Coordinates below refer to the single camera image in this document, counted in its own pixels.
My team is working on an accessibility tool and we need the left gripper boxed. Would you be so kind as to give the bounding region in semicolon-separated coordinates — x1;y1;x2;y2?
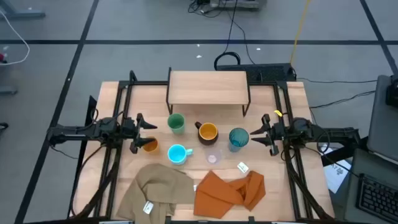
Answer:
120;113;158;155

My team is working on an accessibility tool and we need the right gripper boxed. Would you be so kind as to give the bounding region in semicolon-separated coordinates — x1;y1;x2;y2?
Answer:
249;114;292;157

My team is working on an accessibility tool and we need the orange plastic cup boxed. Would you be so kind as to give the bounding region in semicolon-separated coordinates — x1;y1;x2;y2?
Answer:
142;136;160;154

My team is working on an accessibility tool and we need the teal faceted plastic tumbler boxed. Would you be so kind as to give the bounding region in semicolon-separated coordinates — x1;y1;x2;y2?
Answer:
228;127;250;153

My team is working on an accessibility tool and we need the green plastic cup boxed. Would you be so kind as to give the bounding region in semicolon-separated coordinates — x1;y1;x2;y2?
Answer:
167;113;187;135

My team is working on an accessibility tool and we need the light blue mug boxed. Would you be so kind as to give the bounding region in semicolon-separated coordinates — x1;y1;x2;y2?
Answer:
167;144;194;166

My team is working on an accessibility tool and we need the black mug with yellow inside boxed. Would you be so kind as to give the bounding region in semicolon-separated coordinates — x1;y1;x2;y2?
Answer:
194;121;220;146

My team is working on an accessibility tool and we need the clear plastic mug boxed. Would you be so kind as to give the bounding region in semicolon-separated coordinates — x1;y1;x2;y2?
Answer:
204;147;224;166

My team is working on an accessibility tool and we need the wooden shelf with black legs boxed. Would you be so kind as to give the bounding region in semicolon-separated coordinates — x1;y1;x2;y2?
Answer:
165;67;252;118

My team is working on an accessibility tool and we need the small white tag box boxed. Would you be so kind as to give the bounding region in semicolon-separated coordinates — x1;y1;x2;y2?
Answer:
236;161;250;174

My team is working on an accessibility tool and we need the beige cloth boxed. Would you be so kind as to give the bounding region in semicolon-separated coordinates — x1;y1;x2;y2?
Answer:
116;163;196;222

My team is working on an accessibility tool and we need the black computer box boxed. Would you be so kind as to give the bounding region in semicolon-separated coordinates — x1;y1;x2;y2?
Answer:
216;63;298;83

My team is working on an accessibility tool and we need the orange cloth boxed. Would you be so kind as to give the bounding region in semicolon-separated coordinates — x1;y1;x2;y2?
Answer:
193;169;267;220

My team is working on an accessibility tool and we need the white paper sheet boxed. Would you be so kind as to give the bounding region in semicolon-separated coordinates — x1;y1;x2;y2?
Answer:
322;144;352;194

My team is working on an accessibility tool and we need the grey side desk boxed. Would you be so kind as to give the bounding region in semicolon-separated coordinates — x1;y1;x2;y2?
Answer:
343;148;398;224

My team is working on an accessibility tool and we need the grey monitor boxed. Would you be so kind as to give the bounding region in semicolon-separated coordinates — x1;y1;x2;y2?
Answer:
366;74;398;166

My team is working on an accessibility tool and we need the black keyboard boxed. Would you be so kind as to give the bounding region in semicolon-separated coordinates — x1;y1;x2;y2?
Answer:
356;173;398;223

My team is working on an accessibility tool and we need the grey cart base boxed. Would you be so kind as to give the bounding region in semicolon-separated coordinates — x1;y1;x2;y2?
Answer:
211;0;261;9

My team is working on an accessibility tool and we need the black device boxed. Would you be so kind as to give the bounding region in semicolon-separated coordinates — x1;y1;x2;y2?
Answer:
385;74;398;108

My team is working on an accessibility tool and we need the grey desk foot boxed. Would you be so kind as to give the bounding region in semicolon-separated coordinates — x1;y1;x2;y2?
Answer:
0;0;46;19

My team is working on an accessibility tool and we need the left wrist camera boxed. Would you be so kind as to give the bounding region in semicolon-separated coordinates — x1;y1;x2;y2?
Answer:
98;118;119;138

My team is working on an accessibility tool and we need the black metal table frame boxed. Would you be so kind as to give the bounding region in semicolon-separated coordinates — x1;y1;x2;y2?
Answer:
67;70;335;224

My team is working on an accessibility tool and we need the black side bracket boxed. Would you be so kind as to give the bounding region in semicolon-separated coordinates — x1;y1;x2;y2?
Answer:
320;136;371;167
77;95;98;162

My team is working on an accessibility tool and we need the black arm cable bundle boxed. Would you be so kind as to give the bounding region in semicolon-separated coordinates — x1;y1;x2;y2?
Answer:
68;144;123;219
281;149;330;222

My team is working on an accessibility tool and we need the thin black floor cable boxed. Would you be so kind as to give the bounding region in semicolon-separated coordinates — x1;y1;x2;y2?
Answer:
309;90;377;110
297;77;379;85

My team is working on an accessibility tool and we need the yellow hanging cable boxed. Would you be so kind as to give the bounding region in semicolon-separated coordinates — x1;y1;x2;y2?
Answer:
289;0;312;65

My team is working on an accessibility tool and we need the tangled black cable bundle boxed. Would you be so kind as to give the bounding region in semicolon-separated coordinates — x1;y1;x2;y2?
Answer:
188;0;225;19

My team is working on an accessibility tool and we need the white floor cable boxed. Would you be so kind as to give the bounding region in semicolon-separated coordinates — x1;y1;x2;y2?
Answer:
0;9;31;66

